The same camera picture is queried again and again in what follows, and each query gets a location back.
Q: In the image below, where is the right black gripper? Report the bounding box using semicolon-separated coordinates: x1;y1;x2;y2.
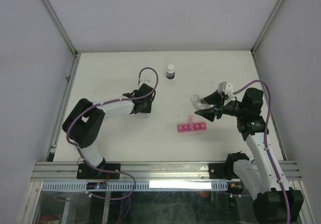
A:
195;88;247;122

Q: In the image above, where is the clear pill bottle orange cap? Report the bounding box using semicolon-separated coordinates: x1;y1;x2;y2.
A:
190;94;210;110

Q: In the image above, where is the pink pill organizer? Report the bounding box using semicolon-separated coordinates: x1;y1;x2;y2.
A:
177;115;207;133

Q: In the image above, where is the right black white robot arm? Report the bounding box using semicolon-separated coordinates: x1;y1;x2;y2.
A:
195;88;304;223

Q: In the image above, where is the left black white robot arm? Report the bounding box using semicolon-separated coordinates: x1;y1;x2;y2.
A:
62;83;155;178

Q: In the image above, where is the white capped blue bottle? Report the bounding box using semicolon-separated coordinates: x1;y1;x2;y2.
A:
166;64;176;79

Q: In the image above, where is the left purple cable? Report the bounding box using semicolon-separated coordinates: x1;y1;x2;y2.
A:
66;67;159;204

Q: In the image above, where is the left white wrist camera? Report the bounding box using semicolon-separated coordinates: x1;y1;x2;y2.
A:
138;75;152;86

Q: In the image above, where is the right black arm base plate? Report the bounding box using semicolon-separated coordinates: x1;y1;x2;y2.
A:
208;163;238;180

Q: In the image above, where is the left aluminium frame post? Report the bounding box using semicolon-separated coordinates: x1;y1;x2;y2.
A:
31;0;81;59

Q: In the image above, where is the aluminium frame post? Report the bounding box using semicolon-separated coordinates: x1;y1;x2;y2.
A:
250;0;294;56
31;0;81;59

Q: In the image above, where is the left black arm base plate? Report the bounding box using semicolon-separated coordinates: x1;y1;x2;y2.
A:
76;162;121;180

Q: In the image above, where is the aluminium mounting rail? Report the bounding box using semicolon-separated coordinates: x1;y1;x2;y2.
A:
31;160;301;182

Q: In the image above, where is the grey slotted cable duct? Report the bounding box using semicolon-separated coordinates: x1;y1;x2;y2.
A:
42;180;228;192

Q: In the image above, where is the right aluminium frame post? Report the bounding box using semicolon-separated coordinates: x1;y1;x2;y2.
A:
250;0;294;56

